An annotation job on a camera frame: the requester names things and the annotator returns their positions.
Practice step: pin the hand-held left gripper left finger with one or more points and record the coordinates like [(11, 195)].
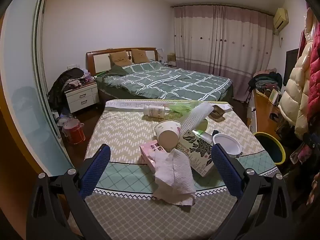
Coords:
[(96, 170)]

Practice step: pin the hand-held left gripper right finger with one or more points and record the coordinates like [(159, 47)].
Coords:
[(226, 170)]

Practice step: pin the white plastic bowl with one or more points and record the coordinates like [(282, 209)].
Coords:
[(227, 142)]

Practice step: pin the yellow-rimmed trash bin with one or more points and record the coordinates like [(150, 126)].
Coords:
[(270, 147)]

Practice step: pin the white paper towel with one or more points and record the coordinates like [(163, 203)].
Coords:
[(172, 175)]

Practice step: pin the white pill bottle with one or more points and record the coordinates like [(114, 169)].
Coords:
[(155, 111)]

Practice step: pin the leaf-print carton box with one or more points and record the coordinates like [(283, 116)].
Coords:
[(197, 155)]

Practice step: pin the red bucket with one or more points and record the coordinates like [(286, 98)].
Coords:
[(73, 131)]

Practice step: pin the pink tissue pack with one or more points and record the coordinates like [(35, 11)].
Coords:
[(147, 152)]

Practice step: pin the small brown tray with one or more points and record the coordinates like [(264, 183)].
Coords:
[(217, 113)]

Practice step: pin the white foam net sleeve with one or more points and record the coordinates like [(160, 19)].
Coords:
[(195, 120)]

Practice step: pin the wooden desk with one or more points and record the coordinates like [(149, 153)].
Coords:
[(265, 112)]

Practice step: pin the floral paper cup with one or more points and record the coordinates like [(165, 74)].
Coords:
[(165, 130)]

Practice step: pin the white nightstand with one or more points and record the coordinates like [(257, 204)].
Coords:
[(82, 97)]

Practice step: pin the green plastic bag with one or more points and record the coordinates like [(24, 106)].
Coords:
[(180, 108)]

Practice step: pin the green booklet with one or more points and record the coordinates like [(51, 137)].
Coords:
[(274, 95)]

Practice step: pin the dark clothes pile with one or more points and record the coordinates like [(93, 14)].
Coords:
[(58, 87)]

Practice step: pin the folded clothes pile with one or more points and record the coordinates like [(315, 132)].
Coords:
[(265, 81)]

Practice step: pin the frosted glass sliding door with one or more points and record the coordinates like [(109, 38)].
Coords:
[(22, 105)]

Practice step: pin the dark green cloth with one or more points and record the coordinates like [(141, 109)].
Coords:
[(117, 70)]

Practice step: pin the green checked duvet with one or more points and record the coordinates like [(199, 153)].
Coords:
[(170, 82)]

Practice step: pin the cream puffer jacket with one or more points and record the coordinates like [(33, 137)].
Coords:
[(297, 92)]

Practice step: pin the wooden bed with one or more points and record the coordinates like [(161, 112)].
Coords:
[(100, 60)]

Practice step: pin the brown pillow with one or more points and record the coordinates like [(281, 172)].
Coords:
[(120, 58), (140, 55)]

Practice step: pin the red puffer jacket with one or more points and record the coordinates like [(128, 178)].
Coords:
[(315, 90)]

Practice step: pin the black television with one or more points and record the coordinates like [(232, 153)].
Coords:
[(291, 65)]

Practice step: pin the small cardboard box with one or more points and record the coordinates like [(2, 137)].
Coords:
[(171, 58)]

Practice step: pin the pink beige curtain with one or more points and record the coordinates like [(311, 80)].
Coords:
[(220, 45)]

